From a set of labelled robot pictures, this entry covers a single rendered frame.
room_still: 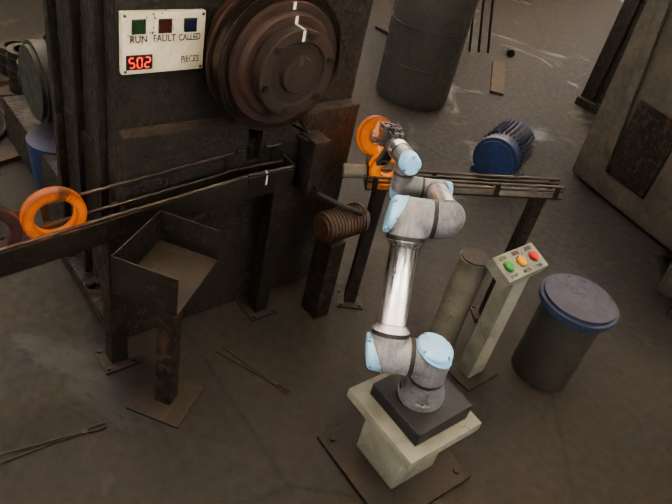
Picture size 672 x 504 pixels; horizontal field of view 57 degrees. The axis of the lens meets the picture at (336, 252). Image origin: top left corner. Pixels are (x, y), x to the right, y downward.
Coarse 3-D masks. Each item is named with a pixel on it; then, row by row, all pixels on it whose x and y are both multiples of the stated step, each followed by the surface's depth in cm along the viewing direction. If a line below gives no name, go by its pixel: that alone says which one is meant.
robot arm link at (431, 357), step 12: (420, 336) 187; (432, 336) 188; (420, 348) 183; (432, 348) 184; (444, 348) 185; (420, 360) 184; (432, 360) 182; (444, 360) 182; (408, 372) 185; (420, 372) 185; (432, 372) 184; (444, 372) 186; (420, 384) 189; (432, 384) 188
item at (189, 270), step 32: (160, 224) 192; (192, 224) 189; (128, 256) 178; (160, 256) 190; (192, 256) 193; (128, 288) 174; (160, 288) 170; (192, 288) 183; (160, 320) 196; (160, 352) 205; (160, 384) 214; (192, 384) 229; (160, 416) 215
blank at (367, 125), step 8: (368, 120) 237; (376, 120) 238; (384, 120) 239; (360, 128) 237; (368, 128) 238; (360, 136) 237; (368, 136) 239; (360, 144) 239; (368, 144) 240; (376, 144) 242; (368, 152) 241; (376, 152) 243
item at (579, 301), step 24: (552, 288) 248; (576, 288) 251; (600, 288) 254; (552, 312) 240; (576, 312) 238; (600, 312) 241; (528, 336) 259; (552, 336) 247; (576, 336) 242; (528, 360) 260; (552, 360) 252; (576, 360) 252; (552, 384) 259
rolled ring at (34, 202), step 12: (36, 192) 176; (48, 192) 176; (60, 192) 178; (72, 192) 181; (24, 204) 175; (36, 204) 175; (72, 204) 182; (84, 204) 185; (24, 216) 175; (72, 216) 188; (84, 216) 187; (24, 228) 177; (36, 228) 180; (60, 228) 187
